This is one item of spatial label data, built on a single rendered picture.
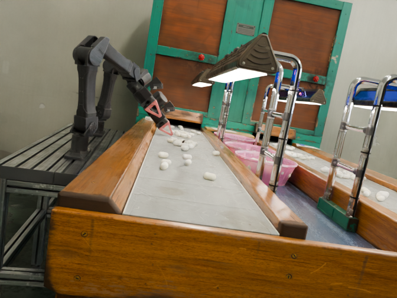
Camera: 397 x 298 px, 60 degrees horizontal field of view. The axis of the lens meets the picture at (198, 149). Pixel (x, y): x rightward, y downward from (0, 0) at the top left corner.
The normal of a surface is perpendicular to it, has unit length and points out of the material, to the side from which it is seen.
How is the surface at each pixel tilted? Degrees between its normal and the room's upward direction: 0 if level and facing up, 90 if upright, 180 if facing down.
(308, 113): 90
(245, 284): 90
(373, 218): 90
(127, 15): 90
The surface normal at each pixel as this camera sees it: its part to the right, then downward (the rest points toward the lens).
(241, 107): 0.08, 0.16
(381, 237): -0.98, -0.15
